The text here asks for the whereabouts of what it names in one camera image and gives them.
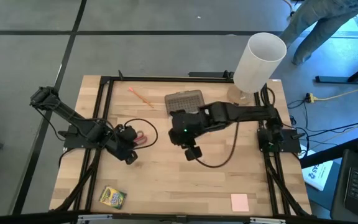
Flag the black power cable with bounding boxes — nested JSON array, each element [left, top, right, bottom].
[[286, 99, 358, 156]]

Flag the pink sticky note pad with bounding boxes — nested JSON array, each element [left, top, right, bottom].
[[231, 194, 250, 213]]

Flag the black side desk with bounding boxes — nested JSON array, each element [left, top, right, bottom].
[[299, 138, 358, 224]]

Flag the red-handled scissors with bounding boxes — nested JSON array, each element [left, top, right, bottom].
[[134, 130, 149, 146]]

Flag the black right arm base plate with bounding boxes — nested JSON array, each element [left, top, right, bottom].
[[257, 128, 301, 153]]

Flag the clear plastic pencil box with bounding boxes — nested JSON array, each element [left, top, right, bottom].
[[164, 89, 205, 115]]

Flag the yellow extension cord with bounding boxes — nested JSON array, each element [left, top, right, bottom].
[[305, 85, 358, 104]]

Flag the green yellow crayon box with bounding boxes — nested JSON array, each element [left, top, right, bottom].
[[98, 185, 127, 210]]

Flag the white printed booklet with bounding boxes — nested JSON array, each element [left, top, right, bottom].
[[301, 146, 334, 192]]

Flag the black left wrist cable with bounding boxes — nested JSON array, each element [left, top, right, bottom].
[[124, 117, 159, 150]]

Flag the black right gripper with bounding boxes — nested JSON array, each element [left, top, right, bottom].
[[168, 108, 214, 149]]

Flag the orange pencil with pink eraser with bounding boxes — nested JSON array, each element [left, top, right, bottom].
[[128, 86, 155, 109]]

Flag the black desk leg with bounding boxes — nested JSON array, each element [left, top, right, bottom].
[[314, 55, 358, 85]]

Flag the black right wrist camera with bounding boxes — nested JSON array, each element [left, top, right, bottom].
[[184, 146, 203, 162]]

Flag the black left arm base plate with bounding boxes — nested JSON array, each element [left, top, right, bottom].
[[58, 124, 109, 149]]

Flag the black horizontal rig beam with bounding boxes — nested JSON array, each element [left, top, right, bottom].
[[0, 210, 358, 224]]

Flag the person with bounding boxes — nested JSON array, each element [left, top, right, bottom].
[[280, 0, 358, 67]]

